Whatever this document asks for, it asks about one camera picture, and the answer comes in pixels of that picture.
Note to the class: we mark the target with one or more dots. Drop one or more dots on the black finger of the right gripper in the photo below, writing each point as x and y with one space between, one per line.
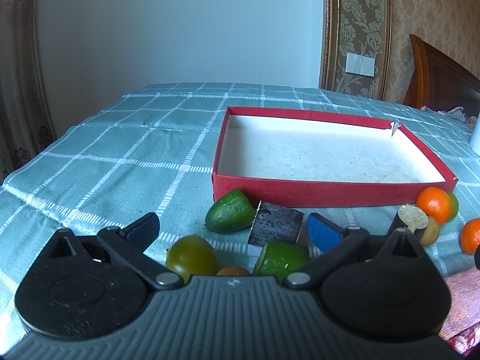
477 257

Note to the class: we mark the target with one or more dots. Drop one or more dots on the teal checked tablecloth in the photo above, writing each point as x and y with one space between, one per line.
153 151

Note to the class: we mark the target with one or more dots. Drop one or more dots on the wooden headboard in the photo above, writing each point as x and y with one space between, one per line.
439 82

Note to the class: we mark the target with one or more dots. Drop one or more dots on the pink cloth on bed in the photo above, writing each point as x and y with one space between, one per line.
457 113

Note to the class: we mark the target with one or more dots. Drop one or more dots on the green cucumber end piece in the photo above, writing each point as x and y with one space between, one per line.
230 213

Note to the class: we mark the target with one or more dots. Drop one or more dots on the red shallow cardboard box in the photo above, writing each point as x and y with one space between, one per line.
313 159

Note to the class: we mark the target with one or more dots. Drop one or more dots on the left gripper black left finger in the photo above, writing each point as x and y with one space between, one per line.
84 287

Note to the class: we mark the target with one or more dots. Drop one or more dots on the dark eggplant chunk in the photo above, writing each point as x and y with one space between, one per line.
275 223

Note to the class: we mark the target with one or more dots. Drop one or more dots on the orange mandarin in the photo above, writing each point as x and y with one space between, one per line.
436 203
470 236

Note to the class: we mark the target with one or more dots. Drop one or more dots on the pink towel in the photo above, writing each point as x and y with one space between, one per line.
461 328

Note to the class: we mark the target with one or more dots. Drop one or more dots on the gold wallpaper frame moulding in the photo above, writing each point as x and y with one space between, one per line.
361 27

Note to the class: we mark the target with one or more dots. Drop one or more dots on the white electric kettle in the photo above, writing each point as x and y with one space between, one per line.
474 142

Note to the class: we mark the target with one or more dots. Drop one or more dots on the split eggplant chunk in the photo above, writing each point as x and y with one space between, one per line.
410 217

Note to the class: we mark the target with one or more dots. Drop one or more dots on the white wall switch panel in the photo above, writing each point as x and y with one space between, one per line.
360 65

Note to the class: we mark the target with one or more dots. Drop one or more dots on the small brown longan fruit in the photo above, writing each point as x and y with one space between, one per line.
233 270

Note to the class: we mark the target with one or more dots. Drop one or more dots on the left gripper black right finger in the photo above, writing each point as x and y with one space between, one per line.
381 288

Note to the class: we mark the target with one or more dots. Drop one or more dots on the brown kiwi fruit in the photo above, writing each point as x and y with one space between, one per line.
431 233

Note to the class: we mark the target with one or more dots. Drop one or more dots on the green tomato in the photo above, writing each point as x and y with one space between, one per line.
454 204
192 255

